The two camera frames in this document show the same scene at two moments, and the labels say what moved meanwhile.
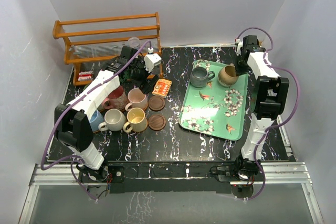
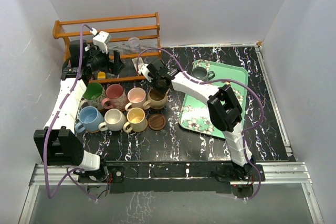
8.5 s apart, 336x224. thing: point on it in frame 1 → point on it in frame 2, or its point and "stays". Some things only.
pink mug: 137,99 stays
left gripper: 149,86 → 118,64
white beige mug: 115,120 stays
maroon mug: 117,99 stays
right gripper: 240,71 → 161,91
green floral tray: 216,109 stays
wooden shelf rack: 92,44 stays
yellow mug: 136,120 stays
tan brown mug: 228,75 → 156,100
